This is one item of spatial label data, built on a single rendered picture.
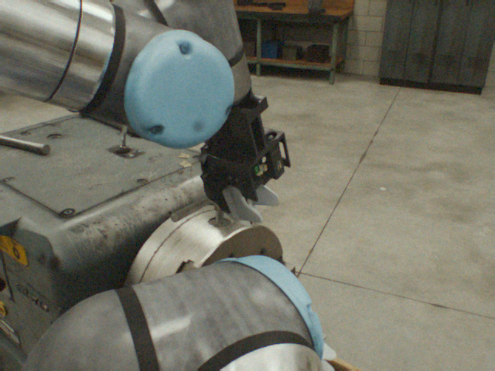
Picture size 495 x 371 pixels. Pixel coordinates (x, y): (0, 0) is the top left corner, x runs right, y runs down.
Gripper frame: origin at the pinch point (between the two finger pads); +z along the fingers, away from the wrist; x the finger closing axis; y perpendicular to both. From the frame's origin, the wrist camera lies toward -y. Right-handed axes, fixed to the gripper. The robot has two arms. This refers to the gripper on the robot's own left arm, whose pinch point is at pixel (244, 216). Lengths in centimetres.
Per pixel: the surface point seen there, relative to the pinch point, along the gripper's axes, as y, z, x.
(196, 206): -4.4, -3.2, -3.8
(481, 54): -132, 273, 535
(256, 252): -8.0, 19.2, 6.9
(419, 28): -202, 241, 519
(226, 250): -7.9, 12.4, 0.7
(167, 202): -25.1, 11.3, 4.1
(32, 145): -62, 6, 0
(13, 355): -52, 38, -31
